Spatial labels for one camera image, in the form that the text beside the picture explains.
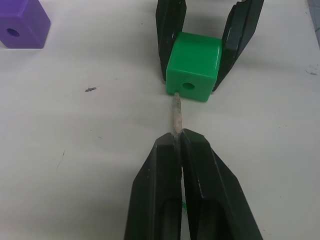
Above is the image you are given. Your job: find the green cube block with hole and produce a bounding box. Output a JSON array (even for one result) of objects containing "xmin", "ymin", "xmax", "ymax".
[{"xmin": 165, "ymin": 31, "xmax": 224, "ymax": 104}]

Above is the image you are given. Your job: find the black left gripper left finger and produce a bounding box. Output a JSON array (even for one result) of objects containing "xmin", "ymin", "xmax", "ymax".
[{"xmin": 124, "ymin": 133, "xmax": 183, "ymax": 240}]

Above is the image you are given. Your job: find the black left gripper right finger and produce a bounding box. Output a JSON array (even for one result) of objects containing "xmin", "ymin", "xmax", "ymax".
[{"xmin": 180, "ymin": 128, "xmax": 264, "ymax": 240}]

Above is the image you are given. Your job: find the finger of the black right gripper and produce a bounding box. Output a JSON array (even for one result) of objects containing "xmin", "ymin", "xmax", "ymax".
[
  {"xmin": 212, "ymin": 0, "xmax": 266, "ymax": 93},
  {"xmin": 155, "ymin": 0, "xmax": 188, "ymax": 82}
]

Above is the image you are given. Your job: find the purple cube block with hole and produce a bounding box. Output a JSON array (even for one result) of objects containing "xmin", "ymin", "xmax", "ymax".
[{"xmin": 0, "ymin": 0, "xmax": 52, "ymax": 50}]

